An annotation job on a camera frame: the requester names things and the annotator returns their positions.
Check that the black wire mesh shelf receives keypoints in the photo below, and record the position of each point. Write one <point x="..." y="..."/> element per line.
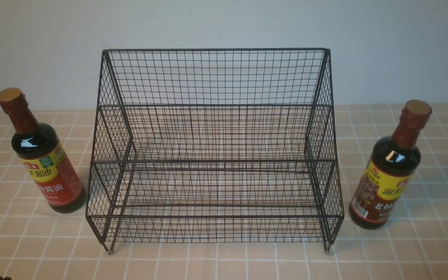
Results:
<point x="214" y="146"/>

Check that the soy sauce bottle red label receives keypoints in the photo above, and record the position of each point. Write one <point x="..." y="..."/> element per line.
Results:
<point x="38" y="147"/>

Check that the dark soy sauce bottle brown label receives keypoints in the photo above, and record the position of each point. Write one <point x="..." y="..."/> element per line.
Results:
<point x="393" y="161"/>

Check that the beige checkered tablecloth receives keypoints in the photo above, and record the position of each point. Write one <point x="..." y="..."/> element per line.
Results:
<point x="36" y="243"/>

